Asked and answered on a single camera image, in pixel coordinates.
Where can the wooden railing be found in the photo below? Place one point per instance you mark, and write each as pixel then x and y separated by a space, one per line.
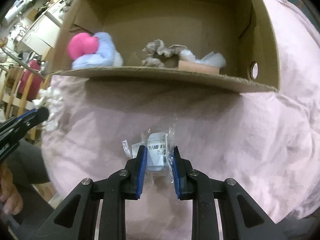
pixel 22 79

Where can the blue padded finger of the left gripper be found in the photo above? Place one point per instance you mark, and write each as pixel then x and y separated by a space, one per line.
pixel 30 117

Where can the pink and tan toy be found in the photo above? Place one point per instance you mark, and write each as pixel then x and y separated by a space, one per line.
pixel 82 44

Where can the white kitchen cabinet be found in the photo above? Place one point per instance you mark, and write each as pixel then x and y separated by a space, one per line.
pixel 40 37

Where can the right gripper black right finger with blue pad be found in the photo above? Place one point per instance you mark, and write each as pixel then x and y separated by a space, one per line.
pixel 220 206

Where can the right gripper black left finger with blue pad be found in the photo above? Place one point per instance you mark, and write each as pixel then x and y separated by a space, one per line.
pixel 97 201

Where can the beige lace scrunchie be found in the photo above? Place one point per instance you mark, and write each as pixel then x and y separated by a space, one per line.
pixel 161 56

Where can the brown cardboard box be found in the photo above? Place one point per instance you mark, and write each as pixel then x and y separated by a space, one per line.
pixel 240 30

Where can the clear plastic labelled packet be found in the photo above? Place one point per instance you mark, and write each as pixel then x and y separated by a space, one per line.
pixel 160 142

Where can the pink bed duvet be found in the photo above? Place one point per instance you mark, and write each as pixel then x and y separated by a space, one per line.
pixel 267 142

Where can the white cloth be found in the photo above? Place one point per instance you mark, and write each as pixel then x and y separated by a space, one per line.
pixel 212 59

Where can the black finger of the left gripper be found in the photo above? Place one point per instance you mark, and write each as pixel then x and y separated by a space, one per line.
pixel 17 127

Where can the light blue fluffy cloth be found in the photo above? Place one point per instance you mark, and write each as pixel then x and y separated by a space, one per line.
pixel 106 55

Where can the person's left hand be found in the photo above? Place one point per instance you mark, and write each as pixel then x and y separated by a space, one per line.
pixel 10 197

